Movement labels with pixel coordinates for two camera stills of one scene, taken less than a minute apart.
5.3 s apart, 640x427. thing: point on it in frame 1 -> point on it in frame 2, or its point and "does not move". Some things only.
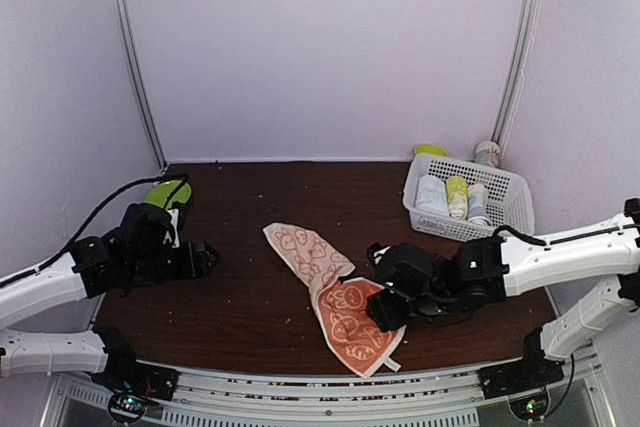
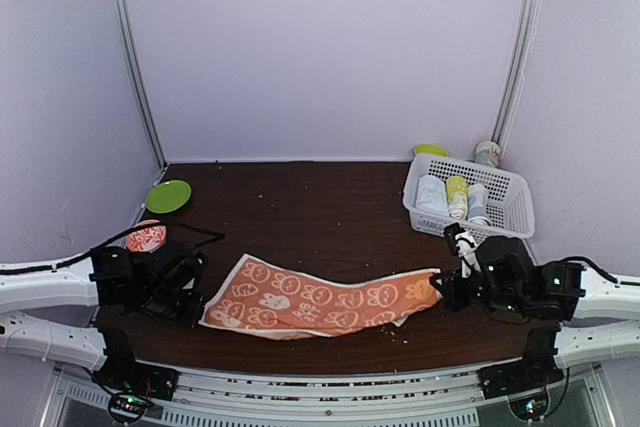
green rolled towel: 457,192 does not move
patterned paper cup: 488,153 does not move
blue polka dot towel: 478,204 does not move
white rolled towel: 431,194 does not move
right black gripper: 387,318 -> 451,290
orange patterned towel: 341,302 -> 269,298
